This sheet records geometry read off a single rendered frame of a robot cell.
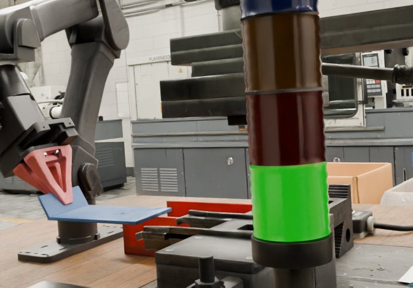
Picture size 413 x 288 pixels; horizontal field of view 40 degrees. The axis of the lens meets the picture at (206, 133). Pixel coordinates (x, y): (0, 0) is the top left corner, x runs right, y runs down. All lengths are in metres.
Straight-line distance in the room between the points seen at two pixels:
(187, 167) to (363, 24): 5.77
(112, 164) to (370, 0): 3.96
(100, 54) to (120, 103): 8.52
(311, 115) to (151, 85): 6.23
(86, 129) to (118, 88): 8.57
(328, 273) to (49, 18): 0.53
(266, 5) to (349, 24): 0.23
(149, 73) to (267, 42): 6.25
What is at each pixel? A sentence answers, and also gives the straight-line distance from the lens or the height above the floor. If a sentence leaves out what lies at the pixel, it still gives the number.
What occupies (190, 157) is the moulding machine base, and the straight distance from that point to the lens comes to 6.18.
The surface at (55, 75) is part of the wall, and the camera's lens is 10.62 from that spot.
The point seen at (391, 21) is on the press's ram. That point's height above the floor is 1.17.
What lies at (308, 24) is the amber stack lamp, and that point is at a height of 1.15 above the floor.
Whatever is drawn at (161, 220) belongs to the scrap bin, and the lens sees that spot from 0.82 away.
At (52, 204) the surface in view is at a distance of 0.75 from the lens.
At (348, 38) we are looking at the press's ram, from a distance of 0.49.
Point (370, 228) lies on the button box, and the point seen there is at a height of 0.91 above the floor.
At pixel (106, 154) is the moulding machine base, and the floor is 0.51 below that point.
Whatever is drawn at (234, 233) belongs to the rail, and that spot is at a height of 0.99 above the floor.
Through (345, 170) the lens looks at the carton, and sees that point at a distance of 3.41.
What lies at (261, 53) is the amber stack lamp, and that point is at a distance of 0.26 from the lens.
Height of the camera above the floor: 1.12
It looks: 3 degrees down
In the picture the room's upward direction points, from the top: 4 degrees counter-clockwise
